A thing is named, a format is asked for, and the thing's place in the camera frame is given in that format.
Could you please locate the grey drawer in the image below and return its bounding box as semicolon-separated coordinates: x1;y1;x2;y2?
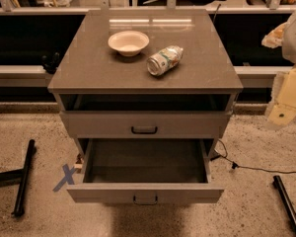
67;139;224;205
60;111;231;138

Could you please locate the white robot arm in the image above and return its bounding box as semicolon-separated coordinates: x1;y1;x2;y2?
261;11;296;129

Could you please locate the grey drawer cabinet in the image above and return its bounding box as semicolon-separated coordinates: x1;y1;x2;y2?
48;8;243;153

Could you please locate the grey top drawer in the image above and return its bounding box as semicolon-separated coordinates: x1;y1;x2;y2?
60;111;231;138

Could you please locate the black stand leg right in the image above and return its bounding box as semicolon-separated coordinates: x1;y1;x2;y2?
273;176;296;236

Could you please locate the black stand leg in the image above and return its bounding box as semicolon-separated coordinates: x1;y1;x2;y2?
0;139;36;217
273;176;296;236

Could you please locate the crushed drink can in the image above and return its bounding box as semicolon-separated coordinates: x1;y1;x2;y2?
147;45;184;76

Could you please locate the white paper bowl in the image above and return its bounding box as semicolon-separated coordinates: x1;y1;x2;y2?
108;31;149;57

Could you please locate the blue tape cross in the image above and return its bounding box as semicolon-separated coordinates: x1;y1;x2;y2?
53;164;76;193

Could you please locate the black stand leg left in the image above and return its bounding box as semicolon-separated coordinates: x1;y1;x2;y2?
0;139;36;217

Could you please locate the black cable on floor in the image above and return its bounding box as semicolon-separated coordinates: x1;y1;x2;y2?
209;138;296;176

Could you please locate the black clamp on rail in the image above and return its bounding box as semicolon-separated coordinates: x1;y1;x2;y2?
41;52;60;74

